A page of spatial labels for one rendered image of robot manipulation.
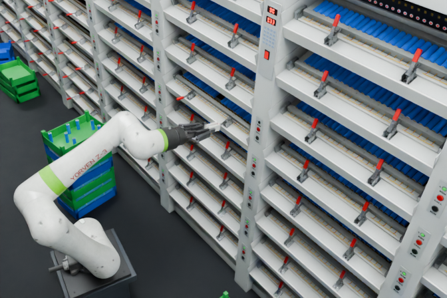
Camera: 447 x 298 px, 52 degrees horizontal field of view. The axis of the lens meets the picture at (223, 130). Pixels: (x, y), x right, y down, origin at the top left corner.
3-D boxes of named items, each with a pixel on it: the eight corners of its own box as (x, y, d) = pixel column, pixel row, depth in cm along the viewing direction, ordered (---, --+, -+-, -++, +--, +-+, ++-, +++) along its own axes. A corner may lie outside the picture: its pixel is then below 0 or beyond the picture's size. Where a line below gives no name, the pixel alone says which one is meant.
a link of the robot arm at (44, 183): (34, 226, 168) (13, 213, 158) (21, 203, 175) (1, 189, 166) (74, 194, 172) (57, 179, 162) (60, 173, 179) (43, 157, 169)
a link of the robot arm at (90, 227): (85, 273, 201) (80, 248, 189) (70, 248, 210) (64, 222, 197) (112, 259, 207) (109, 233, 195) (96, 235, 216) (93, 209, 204)
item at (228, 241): (237, 264, 237) (233, 252, 227) (170, 197, 273) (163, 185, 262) (265, 238, 243) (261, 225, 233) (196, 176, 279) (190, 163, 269)
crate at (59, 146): (64, 159, 243) (61, 147, 238) (42, 142, 253) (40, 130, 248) (109, 134, 261) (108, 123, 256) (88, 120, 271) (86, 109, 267)
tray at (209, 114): (249, 153, 191) (246, 138, 184) (167, 90, 227) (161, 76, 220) (283, 124, 198) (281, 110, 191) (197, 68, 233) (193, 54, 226)
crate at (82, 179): (70, 191, 257) (68, 181, 252) (50, 174, 267) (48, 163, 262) (114, 165, 276) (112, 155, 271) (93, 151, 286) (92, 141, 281)
